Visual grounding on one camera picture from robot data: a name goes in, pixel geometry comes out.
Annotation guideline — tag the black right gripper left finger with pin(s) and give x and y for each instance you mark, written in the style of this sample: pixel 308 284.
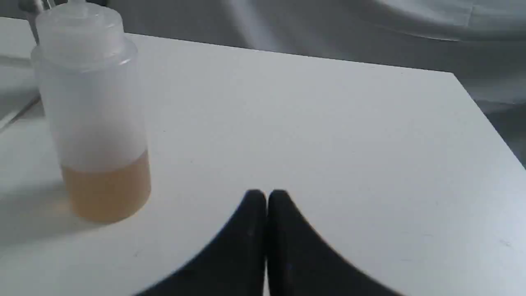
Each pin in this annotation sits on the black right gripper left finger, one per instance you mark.
pixel 232 264

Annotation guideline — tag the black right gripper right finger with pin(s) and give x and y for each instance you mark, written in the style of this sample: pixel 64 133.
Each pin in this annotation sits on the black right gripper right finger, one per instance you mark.
pixel 300 263

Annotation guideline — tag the translucent squeeze bottle amber liquid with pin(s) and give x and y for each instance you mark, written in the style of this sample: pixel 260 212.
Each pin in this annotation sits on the translucent squeeze bottle amber liquid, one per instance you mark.
pixel 88 78

